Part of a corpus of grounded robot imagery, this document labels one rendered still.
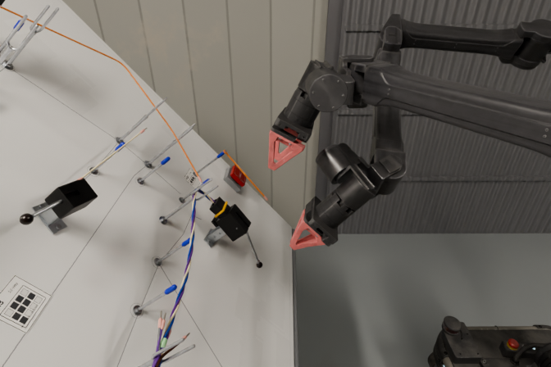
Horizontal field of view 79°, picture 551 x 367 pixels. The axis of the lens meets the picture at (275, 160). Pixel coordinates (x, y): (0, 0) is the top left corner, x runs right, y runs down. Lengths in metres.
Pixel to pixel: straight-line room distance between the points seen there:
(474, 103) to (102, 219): 0.56
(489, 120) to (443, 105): 0.06
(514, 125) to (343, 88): 0.22
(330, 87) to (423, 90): 0.13
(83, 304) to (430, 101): 0.53
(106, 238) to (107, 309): 0.11
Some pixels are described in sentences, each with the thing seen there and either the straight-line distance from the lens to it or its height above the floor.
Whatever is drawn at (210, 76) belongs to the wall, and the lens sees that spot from 1.96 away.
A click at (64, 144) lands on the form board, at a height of 1.35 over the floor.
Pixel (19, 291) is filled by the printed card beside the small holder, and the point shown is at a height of 1.28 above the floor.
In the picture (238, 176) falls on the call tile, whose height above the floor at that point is 1.11.
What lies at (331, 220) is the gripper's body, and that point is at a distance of 0.65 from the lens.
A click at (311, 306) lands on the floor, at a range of 2.02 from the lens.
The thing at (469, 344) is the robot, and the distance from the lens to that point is 1.75.
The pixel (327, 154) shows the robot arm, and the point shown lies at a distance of 0.66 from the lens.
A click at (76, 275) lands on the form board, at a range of 0.55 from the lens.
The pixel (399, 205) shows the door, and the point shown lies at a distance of 2.41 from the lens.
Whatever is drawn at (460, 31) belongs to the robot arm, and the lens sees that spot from 1.05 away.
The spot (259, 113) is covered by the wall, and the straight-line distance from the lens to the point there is 1.99.
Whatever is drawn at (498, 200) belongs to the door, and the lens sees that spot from 2.68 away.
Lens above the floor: 1.60
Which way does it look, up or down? 29 degrees down
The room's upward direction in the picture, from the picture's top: straight up
